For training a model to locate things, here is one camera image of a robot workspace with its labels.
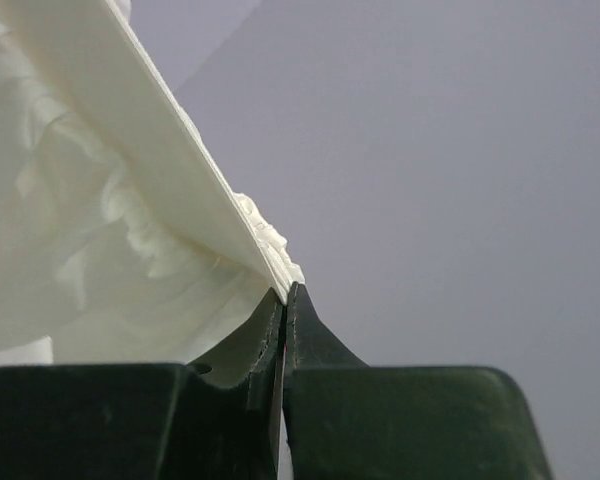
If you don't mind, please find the white skirt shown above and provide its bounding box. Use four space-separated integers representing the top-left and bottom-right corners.
0 1 304 366

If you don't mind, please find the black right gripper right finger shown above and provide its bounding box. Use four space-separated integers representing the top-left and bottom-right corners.
283 284 553 479

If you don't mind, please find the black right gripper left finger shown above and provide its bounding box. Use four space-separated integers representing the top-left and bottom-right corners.
0 292 284 479

